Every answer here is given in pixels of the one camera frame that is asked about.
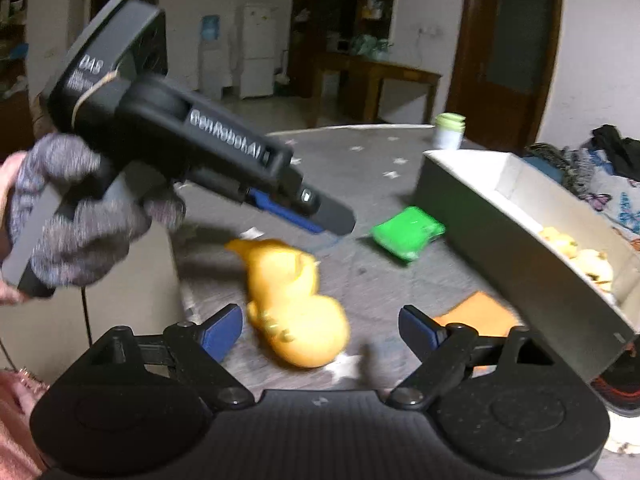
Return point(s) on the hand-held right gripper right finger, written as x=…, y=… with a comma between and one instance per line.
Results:
x=417, y=332

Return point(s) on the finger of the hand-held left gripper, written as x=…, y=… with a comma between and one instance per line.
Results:
x=272, y=206

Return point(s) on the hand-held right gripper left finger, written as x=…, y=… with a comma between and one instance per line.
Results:
x=222, y=332

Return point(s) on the yellow plush toy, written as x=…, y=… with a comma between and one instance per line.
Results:
x=295, y=305

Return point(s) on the green soft block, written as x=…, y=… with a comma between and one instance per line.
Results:
x=407, y=232

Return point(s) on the white cardboard box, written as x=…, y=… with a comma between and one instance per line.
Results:
x=480, y=240

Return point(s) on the person's left hand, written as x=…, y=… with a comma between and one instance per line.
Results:
x=75, y=160

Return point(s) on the orange paper sheet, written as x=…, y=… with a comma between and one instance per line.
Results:
x=480, y=312

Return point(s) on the water dispenser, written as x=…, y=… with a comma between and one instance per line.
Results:
x=211, y=45

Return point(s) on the white refrigerator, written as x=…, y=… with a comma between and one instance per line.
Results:
x=256, y=50

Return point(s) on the wooden table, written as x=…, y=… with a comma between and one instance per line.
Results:
x=380, y=72

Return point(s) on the yellow toys in box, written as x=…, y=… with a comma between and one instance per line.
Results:
x=585, y=260

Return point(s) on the white jar with green lid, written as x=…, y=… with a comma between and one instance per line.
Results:
x=447, y=132

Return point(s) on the red and black shoe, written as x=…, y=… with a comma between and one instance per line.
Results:
x=622, y=380

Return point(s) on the dark wooden shelf cabinet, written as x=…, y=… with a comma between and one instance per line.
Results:
x=345, y=5

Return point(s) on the person's pink clothing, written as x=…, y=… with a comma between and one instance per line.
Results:
x=15, y=425

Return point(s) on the butterfly printed blanket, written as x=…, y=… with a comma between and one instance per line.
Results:
x=617, y=205

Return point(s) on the pile of dark clothes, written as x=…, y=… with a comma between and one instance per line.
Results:
x=595, y=157

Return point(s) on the brown wooden door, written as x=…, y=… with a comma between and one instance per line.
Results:
x=505, y=45

